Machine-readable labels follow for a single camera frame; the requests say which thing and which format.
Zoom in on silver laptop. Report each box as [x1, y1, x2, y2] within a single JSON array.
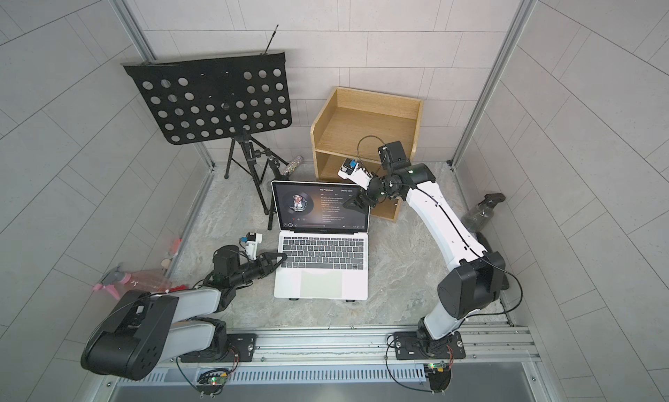
[[271, 181, 369, 301]]

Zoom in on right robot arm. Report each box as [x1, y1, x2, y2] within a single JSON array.
[[338, 142, 506, 354]]

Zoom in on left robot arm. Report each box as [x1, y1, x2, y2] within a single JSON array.
[[80, 245, 287, 380]]

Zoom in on wooden two-tier shelf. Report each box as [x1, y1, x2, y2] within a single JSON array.
[[310, 86, 424, 223]]

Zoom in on clear spray bottle black nozzle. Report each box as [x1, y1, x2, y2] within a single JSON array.
[[461, 193, 506, 233]]

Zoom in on pink spray bottle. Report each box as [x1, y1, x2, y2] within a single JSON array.
[[92, 266, 172, 300]]

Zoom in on left green circuit board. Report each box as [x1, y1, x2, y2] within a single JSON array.
[[196, 368, 232, 398]]

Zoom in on green circuit board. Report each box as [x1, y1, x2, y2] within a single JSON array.
[[423, 362, 452, 393], [196, 368, 232, 398]]

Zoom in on black perforated music stand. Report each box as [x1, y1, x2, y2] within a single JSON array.
[[122, 24, 294, 215]]

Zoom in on right green circuit board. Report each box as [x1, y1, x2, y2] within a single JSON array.
[[423, 362, 452, 393]]

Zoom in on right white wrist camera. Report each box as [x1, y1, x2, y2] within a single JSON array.
[[337, 158, 373, 190]]

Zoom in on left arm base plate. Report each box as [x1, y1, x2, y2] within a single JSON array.
[[179, 333, 258, 364]]

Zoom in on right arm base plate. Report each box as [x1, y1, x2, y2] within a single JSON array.
[[389, 332, 466, 361]]

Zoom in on aluminium mounting rail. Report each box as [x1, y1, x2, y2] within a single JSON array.
[[158, 323, 540, 368]]

